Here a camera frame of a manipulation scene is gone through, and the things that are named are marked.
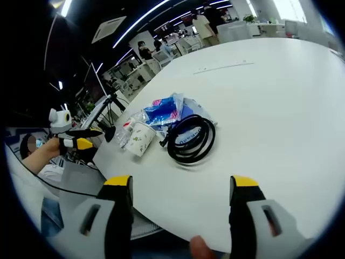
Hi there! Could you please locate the person's left hand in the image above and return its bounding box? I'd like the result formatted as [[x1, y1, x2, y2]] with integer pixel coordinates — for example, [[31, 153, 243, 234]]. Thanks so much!
[[43, 137, 65, 159]]

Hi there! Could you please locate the ceiling air vent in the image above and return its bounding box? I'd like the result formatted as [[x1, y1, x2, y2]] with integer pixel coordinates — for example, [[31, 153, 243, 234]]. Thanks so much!
[[91, 16, 127, 44]]

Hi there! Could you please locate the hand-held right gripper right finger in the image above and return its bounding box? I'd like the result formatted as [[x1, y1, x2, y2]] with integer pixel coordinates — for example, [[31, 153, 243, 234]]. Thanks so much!
[[229, 174, 316, 259]]

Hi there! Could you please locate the long curved ceiling light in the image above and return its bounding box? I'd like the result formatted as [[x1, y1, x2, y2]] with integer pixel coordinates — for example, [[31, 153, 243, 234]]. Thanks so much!
[[112, 0, 173, 49]]

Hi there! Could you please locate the bright window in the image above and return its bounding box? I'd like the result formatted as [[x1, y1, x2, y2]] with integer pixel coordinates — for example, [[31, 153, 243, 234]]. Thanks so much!
[[272, 0, 308, 24]]

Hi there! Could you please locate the straight ceiling light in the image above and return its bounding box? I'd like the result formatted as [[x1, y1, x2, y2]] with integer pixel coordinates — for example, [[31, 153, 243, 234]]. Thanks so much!
[[60, 0, 73, 17]]

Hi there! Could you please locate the white side desk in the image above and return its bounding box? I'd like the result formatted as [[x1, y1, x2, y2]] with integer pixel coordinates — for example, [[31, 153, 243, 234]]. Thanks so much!
[[80, 94, 112, 129]]

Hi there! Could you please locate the person's white garment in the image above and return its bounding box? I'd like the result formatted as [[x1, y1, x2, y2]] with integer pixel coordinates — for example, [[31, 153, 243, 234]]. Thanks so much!
[[5, 147, 61, 216]]

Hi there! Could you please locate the black tripod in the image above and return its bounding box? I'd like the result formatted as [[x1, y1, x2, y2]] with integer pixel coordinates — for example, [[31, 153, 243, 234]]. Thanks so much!
[[95, 91, 127, 130]]

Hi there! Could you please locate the small black object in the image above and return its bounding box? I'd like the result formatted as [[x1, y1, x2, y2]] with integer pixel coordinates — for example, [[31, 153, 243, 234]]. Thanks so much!
[[103, 125, 117, 143]]

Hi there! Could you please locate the white cabinet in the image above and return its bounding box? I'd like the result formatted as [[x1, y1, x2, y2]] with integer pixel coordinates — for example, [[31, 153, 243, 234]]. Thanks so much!
[[217, 21, 254, 44]]

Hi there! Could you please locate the person's right hand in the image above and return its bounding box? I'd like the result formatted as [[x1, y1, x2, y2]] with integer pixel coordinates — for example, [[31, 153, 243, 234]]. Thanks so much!
[[190, 235, 216, 259]]

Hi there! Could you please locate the dark monitor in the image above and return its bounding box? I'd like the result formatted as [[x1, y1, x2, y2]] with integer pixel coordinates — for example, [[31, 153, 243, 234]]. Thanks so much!
[[83, 63, 108, 105]]

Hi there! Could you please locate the large clear printed plastic bag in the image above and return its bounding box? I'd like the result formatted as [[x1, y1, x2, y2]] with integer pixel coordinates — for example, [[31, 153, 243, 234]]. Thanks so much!
[[158, 97, 218, 141]]

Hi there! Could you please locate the paper cup with green print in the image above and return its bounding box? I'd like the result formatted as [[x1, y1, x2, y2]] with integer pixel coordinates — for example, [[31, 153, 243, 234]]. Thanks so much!
[[126, 121, 157, 158]]

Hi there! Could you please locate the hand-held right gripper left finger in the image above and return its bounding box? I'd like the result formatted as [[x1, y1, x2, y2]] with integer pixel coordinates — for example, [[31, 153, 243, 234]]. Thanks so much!
[[53, 174, 134, 259]]

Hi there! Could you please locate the thin black cable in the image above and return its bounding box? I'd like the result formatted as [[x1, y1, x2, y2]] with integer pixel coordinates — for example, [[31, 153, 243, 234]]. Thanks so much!
[[5, 145, 99, 197]]

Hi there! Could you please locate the clear plastic water bottle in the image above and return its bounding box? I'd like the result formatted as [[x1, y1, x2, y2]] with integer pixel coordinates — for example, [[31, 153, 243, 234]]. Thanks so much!
[[114, 112, 148, 149]]

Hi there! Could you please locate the small blue pink packet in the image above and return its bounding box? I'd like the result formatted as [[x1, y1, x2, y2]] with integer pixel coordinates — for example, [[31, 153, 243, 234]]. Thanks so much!
[[142, 93, 184, 126]]

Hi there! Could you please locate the person's blue jeans leg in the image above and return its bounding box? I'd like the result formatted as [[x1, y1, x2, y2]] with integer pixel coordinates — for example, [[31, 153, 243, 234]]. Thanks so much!
[[40, 198, 65, 238]]

